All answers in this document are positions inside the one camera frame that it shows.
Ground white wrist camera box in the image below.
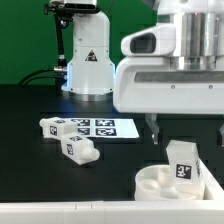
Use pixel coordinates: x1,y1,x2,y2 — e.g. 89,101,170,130
121,23,176,57

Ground white round stool seat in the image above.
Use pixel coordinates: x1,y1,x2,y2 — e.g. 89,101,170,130
134,165,205,201

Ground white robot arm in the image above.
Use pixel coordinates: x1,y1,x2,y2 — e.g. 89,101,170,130
62,0,224,128

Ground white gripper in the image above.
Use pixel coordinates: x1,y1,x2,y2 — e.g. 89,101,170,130
113,57,224,144

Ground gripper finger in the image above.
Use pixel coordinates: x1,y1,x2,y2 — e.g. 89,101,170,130
219,124,224,147

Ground white marker sheet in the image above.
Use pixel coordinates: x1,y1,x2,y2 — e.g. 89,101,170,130
71,118,139,139

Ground black cables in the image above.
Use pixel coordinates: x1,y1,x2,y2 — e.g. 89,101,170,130
17,66,68,87

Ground white L-shaped obstacle fence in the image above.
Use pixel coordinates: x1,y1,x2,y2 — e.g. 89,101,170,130
0,166,224,224

